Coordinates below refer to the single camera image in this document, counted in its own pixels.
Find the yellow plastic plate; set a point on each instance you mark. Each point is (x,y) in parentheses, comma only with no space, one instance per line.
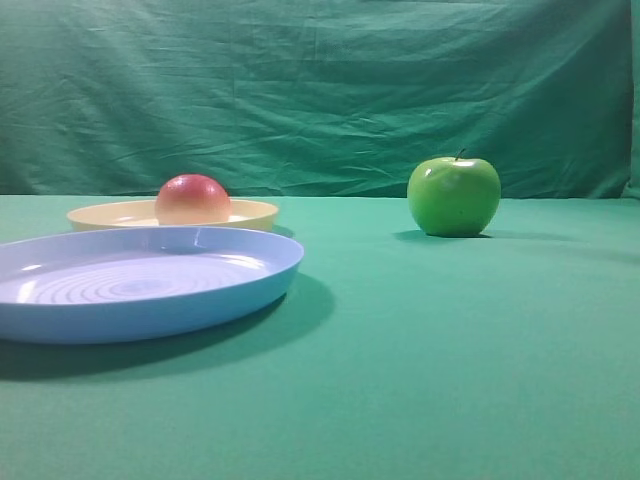
(249,214)

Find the blue plastic plate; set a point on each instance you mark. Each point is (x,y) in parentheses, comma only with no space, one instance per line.
(124,285)

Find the green apple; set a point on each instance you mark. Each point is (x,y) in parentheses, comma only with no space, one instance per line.
(453,196)

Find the green table cloth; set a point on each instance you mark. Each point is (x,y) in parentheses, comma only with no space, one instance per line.
(394,356)

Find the green backdrop cloth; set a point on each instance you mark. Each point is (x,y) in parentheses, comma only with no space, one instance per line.
(318,98)

